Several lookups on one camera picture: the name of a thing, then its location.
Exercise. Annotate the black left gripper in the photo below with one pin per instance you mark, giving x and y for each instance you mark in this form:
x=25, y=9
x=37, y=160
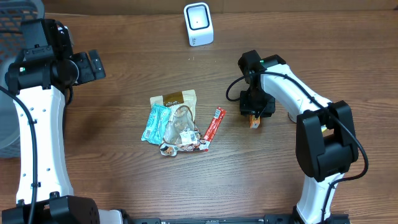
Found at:
x=86, y=73

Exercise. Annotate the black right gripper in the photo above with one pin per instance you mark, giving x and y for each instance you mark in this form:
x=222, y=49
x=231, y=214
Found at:
x=247, y=109

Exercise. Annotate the orange Kleenex tissue box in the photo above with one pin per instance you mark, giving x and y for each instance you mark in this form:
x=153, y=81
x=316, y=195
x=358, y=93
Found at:
x=254, y=122

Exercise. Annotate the red snack stick packet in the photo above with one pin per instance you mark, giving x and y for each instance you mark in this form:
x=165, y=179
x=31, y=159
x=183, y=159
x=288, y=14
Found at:
x=214, y=125

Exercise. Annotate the brown snack pouch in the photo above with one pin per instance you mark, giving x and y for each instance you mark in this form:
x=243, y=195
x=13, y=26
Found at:
x=181, y=132

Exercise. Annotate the teal Kleenex tissue pack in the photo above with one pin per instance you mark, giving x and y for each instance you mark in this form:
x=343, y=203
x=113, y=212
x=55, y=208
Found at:
x=156, y=124

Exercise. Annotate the green lid jar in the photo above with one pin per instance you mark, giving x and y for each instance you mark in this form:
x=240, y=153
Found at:
x=293, y=117

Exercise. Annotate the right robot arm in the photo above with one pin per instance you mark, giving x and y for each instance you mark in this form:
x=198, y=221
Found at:
x=325, y=143

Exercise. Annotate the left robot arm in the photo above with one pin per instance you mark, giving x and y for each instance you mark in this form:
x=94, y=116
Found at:
x=41, y=82

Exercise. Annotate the white barcode scanner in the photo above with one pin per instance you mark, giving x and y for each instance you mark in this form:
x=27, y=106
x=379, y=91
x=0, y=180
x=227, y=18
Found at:
x=199, y=24

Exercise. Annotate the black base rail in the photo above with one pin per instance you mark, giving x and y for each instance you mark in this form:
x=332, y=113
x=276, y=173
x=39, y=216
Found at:
x=211, y=221

